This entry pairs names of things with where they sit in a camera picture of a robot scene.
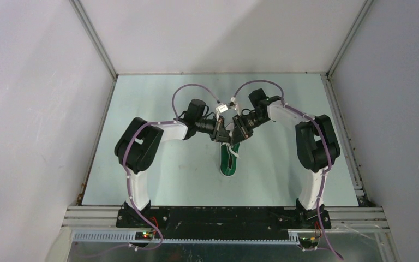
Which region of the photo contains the controller board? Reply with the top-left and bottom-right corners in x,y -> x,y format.
134,231 -> 155,241
298,237 -> 320,249

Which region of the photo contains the left controller board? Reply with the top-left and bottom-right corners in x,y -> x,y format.
134,231 -> 155,241

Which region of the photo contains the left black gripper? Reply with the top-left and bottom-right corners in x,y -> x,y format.
195,115 -> 231,144

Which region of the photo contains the grey slotted cable duct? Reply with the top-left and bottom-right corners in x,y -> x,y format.
72,230 -> 300,245

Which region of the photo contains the green canvas sneaker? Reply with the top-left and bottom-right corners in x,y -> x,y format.
219,144 -> 240,177

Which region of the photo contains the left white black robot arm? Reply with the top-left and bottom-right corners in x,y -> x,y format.
114,99 -> 234,227

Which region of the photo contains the white shoelace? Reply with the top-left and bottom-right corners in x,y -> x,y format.
225,143 -> 240,158

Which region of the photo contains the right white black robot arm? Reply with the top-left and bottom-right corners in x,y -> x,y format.
230,89 -> 340,229

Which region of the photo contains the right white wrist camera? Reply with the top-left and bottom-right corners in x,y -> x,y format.
228,97 -> 241,115

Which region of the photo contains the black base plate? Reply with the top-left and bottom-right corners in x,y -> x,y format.
116,204 -> 331,240

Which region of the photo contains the right controller board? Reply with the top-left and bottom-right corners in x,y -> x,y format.
298,237 -> 320,249

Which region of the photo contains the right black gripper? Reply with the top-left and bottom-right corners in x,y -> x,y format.
230,112 -> 268,147

